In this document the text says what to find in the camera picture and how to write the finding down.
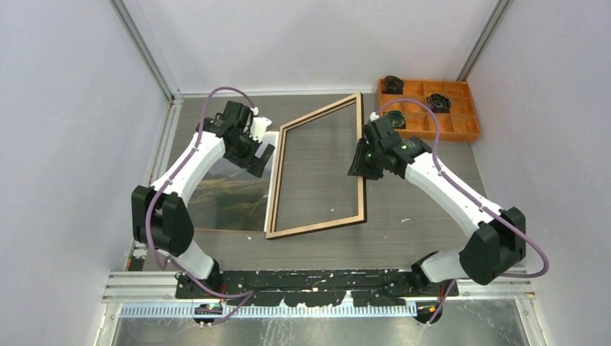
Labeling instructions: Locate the orange compartment tray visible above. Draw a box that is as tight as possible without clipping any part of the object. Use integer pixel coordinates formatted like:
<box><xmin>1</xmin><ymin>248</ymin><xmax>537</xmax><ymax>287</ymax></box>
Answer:
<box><xmin>377</xmin><ymin>78</ymin><xmax>481</xmax><ymax>143</ymax></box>

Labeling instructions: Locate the aluminium front rail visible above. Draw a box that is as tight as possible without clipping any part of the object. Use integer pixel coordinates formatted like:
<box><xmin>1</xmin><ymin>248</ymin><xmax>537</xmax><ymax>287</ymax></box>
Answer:
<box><xmin>102</xmin><ymin>269</ymin><xmax>535</xmax><ymax>321</ymax></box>

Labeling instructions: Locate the black tape roll middle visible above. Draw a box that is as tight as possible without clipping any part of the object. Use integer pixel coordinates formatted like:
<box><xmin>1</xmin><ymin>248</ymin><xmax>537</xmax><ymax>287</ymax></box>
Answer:
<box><xmin>427</xmin><ymin>93</ymin><xmax>452</xmax><ymax>114</ymax></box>

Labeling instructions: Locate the black tape roll back left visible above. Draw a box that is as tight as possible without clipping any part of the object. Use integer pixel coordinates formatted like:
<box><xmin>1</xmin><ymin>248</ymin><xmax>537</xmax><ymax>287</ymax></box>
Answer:
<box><xmin>380</xmin><ymin>75</ymin><xmax>404</xmax><ymax>95</ymax></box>

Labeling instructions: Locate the black green tape roll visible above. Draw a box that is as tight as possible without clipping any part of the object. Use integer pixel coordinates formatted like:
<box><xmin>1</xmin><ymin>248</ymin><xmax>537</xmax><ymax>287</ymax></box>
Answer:
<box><xmin>384</xmin><ymin>110</ymin><xmax>406</xmax><ymax>130</ymax></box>

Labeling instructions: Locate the wooden picture frame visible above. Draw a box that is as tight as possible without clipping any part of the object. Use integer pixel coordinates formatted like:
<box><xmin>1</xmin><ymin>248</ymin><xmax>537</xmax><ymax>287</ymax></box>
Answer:
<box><xmin>264</xmin><ymin>92</ymin><xmax>367</xmax><ymax>240</ymax></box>

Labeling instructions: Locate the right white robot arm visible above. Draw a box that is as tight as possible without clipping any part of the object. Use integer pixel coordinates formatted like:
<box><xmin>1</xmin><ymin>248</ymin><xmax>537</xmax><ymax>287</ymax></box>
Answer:
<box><xmin>348</xmin><ymin>117</ymin><xmax>526</xmax><ymax>296</ymax></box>

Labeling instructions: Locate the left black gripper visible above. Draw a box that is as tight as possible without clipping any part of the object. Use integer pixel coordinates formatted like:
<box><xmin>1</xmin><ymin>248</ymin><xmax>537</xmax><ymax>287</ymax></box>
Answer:
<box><xmin>223</xmin><ymin>130</ymin><xmax>274</xmax><ymax>177</ymax></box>

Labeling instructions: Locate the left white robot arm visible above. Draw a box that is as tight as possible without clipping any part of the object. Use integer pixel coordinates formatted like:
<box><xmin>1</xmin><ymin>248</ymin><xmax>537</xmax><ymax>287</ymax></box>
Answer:
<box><xmin>131</xmin><ymin>101</ymin><xmax>275</xmax><ymax>298</ymax></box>

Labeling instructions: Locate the landscape photo print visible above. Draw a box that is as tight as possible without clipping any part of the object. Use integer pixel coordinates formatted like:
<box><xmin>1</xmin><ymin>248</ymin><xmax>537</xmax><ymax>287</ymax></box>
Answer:
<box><xmin>187</xmin><ymin>154</ymin><xmax>276</xmax><ymax>232</ymax></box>

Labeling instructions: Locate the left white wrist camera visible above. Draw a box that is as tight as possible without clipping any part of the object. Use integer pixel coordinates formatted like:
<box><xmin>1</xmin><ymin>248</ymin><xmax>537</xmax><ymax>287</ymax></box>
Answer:
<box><xmin>249</xmin><ymin>107</ymin><xmax>272</xmax><ymax>143</ymax></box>

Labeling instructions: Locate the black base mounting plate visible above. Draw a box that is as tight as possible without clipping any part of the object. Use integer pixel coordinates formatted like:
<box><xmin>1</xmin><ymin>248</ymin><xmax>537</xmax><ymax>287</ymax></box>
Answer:
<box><xmin>174</xmin><ymin>268</ymin><xmax>460</xmax><ymax>309</ymax></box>

